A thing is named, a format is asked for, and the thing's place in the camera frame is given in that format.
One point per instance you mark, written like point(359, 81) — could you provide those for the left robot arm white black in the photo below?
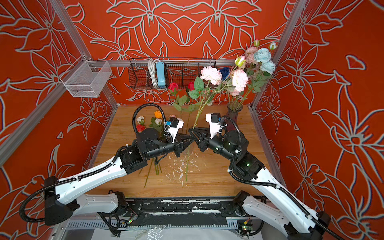
point(62, 196)

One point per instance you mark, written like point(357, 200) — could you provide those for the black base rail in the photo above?
point(220, 213)

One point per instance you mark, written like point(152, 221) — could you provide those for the purple glass fluted vase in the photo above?
point(233, 111)

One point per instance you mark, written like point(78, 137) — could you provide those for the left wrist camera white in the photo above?
point(172, 127)

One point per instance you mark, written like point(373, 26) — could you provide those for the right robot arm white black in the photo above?
point(290, 216)

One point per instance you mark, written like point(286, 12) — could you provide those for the dark blue rose stem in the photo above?
point(225, 73)

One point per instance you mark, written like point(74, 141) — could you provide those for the green flower stem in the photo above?
point(250, 52)

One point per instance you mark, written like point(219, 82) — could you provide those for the light blue box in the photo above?
point(160, 66)

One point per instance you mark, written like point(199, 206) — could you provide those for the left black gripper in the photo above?
point(182, 138)

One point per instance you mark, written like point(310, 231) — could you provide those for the bunch of artificial flowers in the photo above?
point(150, 126)

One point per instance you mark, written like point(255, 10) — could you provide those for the white mesh wall basket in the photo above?
point(87, 79)

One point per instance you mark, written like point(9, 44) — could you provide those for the black wire wall basket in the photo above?
point(182, 71)

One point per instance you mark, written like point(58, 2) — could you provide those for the light blue peony stem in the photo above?
point(259, 75)

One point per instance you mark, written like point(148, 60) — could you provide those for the large pink peony stem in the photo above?
point(211, 83)

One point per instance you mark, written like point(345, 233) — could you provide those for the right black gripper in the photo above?
point(205, 141)

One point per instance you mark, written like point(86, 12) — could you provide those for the red rose stem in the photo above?
point(191, 87)
point(178, 100)

